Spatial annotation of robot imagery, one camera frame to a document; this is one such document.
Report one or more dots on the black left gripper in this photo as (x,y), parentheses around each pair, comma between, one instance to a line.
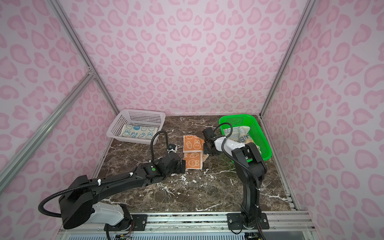
(180,169)

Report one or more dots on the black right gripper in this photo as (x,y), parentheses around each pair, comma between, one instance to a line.
(205,150)

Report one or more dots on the orange bunny towel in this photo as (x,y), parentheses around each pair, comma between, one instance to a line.
(193,150)

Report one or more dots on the blue bunny pattern towel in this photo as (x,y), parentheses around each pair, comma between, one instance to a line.
(138,132)

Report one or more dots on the green plastic basket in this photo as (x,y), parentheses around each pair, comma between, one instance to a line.
(256,132)

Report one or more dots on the white plastic basket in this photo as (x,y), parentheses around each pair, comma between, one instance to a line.
(137,118)

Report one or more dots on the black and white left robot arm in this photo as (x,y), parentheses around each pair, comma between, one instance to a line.
(83,203)

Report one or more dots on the pale blue patterned towel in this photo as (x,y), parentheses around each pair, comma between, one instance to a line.
(237,138)

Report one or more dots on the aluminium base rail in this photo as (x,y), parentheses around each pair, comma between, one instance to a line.
(281,225)

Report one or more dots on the aluminium frame corner post left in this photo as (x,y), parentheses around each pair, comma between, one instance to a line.
(79,46)

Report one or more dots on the aluminium frame corner post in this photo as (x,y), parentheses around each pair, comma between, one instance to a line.
(79,46)
(308,11)

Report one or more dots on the aluminium diagonal frame bar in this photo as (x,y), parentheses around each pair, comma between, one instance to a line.
(19,160)

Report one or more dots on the aluminium frame corner post right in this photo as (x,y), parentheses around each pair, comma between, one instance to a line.
(308,11)

